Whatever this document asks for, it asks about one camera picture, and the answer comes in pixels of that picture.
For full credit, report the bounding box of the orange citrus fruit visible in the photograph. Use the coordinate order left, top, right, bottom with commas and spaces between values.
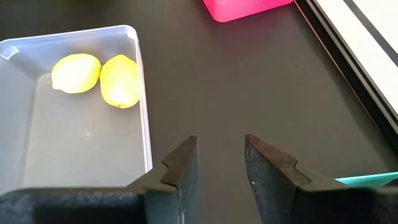
99, 54, 141, 110

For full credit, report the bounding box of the teal plastic bin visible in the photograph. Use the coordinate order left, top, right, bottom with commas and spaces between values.
335, 171, 398, 189

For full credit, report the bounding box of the black table mat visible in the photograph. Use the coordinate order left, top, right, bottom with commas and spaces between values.
0, 0, 398, 224

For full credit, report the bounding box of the black table frame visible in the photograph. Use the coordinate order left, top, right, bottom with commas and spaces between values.
294, 0, 398, 147

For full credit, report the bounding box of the clear plastic bin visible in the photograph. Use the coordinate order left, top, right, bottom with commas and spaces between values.
0, 24, 154, 195

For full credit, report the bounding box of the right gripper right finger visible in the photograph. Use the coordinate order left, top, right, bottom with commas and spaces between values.
244, 134, 398, 224

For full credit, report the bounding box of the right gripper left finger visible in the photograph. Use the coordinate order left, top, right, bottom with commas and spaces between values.
0, 136, 200, 224

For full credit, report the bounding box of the pink plastic bin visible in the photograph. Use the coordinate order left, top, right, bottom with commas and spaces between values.
203, 0, 295, 24

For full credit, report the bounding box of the yellow lemon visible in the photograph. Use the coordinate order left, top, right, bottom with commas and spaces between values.
50, 53, 102, 95

